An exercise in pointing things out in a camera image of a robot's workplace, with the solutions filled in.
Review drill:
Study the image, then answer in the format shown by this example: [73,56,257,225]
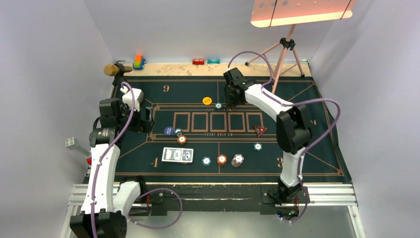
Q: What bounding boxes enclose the orange chips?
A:
[177,135,187,145]

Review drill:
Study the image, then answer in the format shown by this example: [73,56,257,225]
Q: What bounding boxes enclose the red toy block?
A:
[192,58,206,65]

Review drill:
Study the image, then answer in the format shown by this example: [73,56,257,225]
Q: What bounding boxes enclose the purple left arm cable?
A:
[89,82,183,238]

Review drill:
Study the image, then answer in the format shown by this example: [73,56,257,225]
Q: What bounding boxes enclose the dark green poker mat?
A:
[111,76,352,184]

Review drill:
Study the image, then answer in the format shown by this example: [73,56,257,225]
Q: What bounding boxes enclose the yellow dealer button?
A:
[202,97,212,105]

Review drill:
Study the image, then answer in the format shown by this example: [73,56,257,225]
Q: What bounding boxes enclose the blue playing card deck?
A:
[161,147,194,163]

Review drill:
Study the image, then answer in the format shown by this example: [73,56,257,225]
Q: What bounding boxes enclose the pink music stand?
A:
[251,0,355,93]

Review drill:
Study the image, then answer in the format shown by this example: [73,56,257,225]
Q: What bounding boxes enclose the grey lego brick handle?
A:
[65,137,91,159]

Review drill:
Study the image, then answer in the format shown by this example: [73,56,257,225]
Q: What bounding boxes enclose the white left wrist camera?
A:
[120,87,144,112]

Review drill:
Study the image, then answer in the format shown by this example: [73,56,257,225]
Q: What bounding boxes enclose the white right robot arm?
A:
[223,68,313,202]

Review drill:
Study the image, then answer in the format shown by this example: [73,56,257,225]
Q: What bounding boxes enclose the brown white chip stack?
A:
[231,154,244,167]

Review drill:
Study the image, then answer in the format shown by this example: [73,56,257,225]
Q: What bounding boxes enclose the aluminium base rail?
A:
[67,182,358,208]

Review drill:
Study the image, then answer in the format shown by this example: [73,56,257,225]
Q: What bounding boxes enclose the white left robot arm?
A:
[69,95,155,238]

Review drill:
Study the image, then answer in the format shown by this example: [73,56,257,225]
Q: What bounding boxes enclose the orange blue toy car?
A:
[132,55,146,70]

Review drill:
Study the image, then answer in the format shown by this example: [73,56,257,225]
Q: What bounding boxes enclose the red triangle marker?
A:
[254,125,267,137]

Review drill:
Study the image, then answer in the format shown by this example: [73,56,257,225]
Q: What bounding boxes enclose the gold microphone on stand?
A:
[103,62,133,87]

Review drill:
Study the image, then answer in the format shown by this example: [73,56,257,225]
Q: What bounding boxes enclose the orange chip stack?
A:
[217,154,227,166]

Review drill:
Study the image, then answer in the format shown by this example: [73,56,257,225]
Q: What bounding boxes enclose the purple small blind button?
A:
[164,126,174,136]

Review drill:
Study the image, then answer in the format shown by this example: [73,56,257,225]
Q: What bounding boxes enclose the blue green chip stack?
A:
[202,157,212,166]

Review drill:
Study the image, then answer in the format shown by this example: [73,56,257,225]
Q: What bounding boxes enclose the teal toy block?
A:
[207,59,220,64]

